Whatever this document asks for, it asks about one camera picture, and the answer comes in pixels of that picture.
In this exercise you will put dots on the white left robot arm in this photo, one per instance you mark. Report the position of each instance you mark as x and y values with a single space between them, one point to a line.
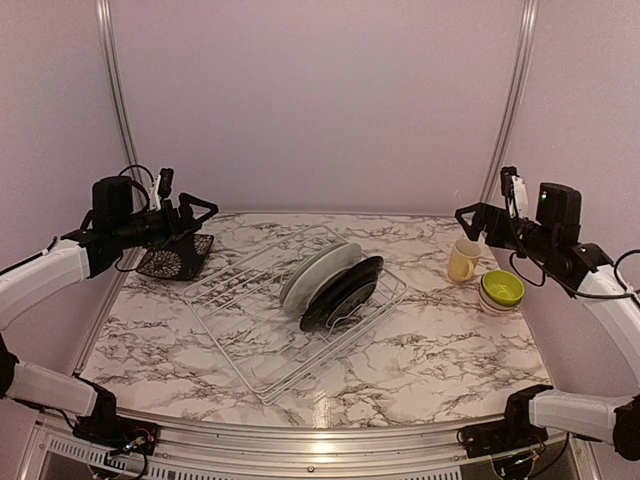
124 215

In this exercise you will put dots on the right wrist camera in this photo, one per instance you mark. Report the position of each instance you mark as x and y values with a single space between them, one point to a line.
513 189

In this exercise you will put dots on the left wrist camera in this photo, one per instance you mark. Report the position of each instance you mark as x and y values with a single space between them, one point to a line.
161 187

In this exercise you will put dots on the black square plate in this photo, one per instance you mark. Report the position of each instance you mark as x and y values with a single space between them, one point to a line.
181 260

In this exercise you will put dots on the lime green bowl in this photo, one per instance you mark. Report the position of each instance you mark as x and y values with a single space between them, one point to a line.
503 287

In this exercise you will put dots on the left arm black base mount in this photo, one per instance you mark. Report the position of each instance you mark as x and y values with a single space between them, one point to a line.
105 427

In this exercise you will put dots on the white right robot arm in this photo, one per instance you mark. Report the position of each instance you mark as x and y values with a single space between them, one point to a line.
585 272

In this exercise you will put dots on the right aluminium corner post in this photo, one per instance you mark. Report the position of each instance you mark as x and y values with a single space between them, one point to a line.
520 70

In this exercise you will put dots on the yellow ceramic mug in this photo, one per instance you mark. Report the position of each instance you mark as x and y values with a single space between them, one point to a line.
463 259

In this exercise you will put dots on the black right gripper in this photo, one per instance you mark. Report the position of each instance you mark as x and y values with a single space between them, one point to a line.
485 214

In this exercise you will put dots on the aluminium corner post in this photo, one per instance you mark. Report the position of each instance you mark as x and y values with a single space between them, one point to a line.
520 70
107 33

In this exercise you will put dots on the left aluminium corner post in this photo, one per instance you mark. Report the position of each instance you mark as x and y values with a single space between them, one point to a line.
107 33

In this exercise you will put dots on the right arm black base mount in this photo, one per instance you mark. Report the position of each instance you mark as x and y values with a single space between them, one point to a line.
513 431

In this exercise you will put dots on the grey floral plate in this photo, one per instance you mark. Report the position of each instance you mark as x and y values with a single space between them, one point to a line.
313 273

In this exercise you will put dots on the red patterned white bowl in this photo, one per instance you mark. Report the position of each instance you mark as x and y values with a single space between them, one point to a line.
492 308

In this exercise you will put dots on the white wire dish rack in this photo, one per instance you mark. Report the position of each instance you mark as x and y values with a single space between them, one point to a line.
238 307

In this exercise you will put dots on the aluminium front frame rail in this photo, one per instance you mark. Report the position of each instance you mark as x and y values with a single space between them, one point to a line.
197 449

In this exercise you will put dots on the black round plate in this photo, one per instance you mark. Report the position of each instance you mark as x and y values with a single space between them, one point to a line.
350 290

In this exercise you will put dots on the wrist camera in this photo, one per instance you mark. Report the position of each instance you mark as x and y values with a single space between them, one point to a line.
513 189
161 187

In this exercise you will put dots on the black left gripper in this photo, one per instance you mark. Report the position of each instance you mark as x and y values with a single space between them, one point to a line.
178 226

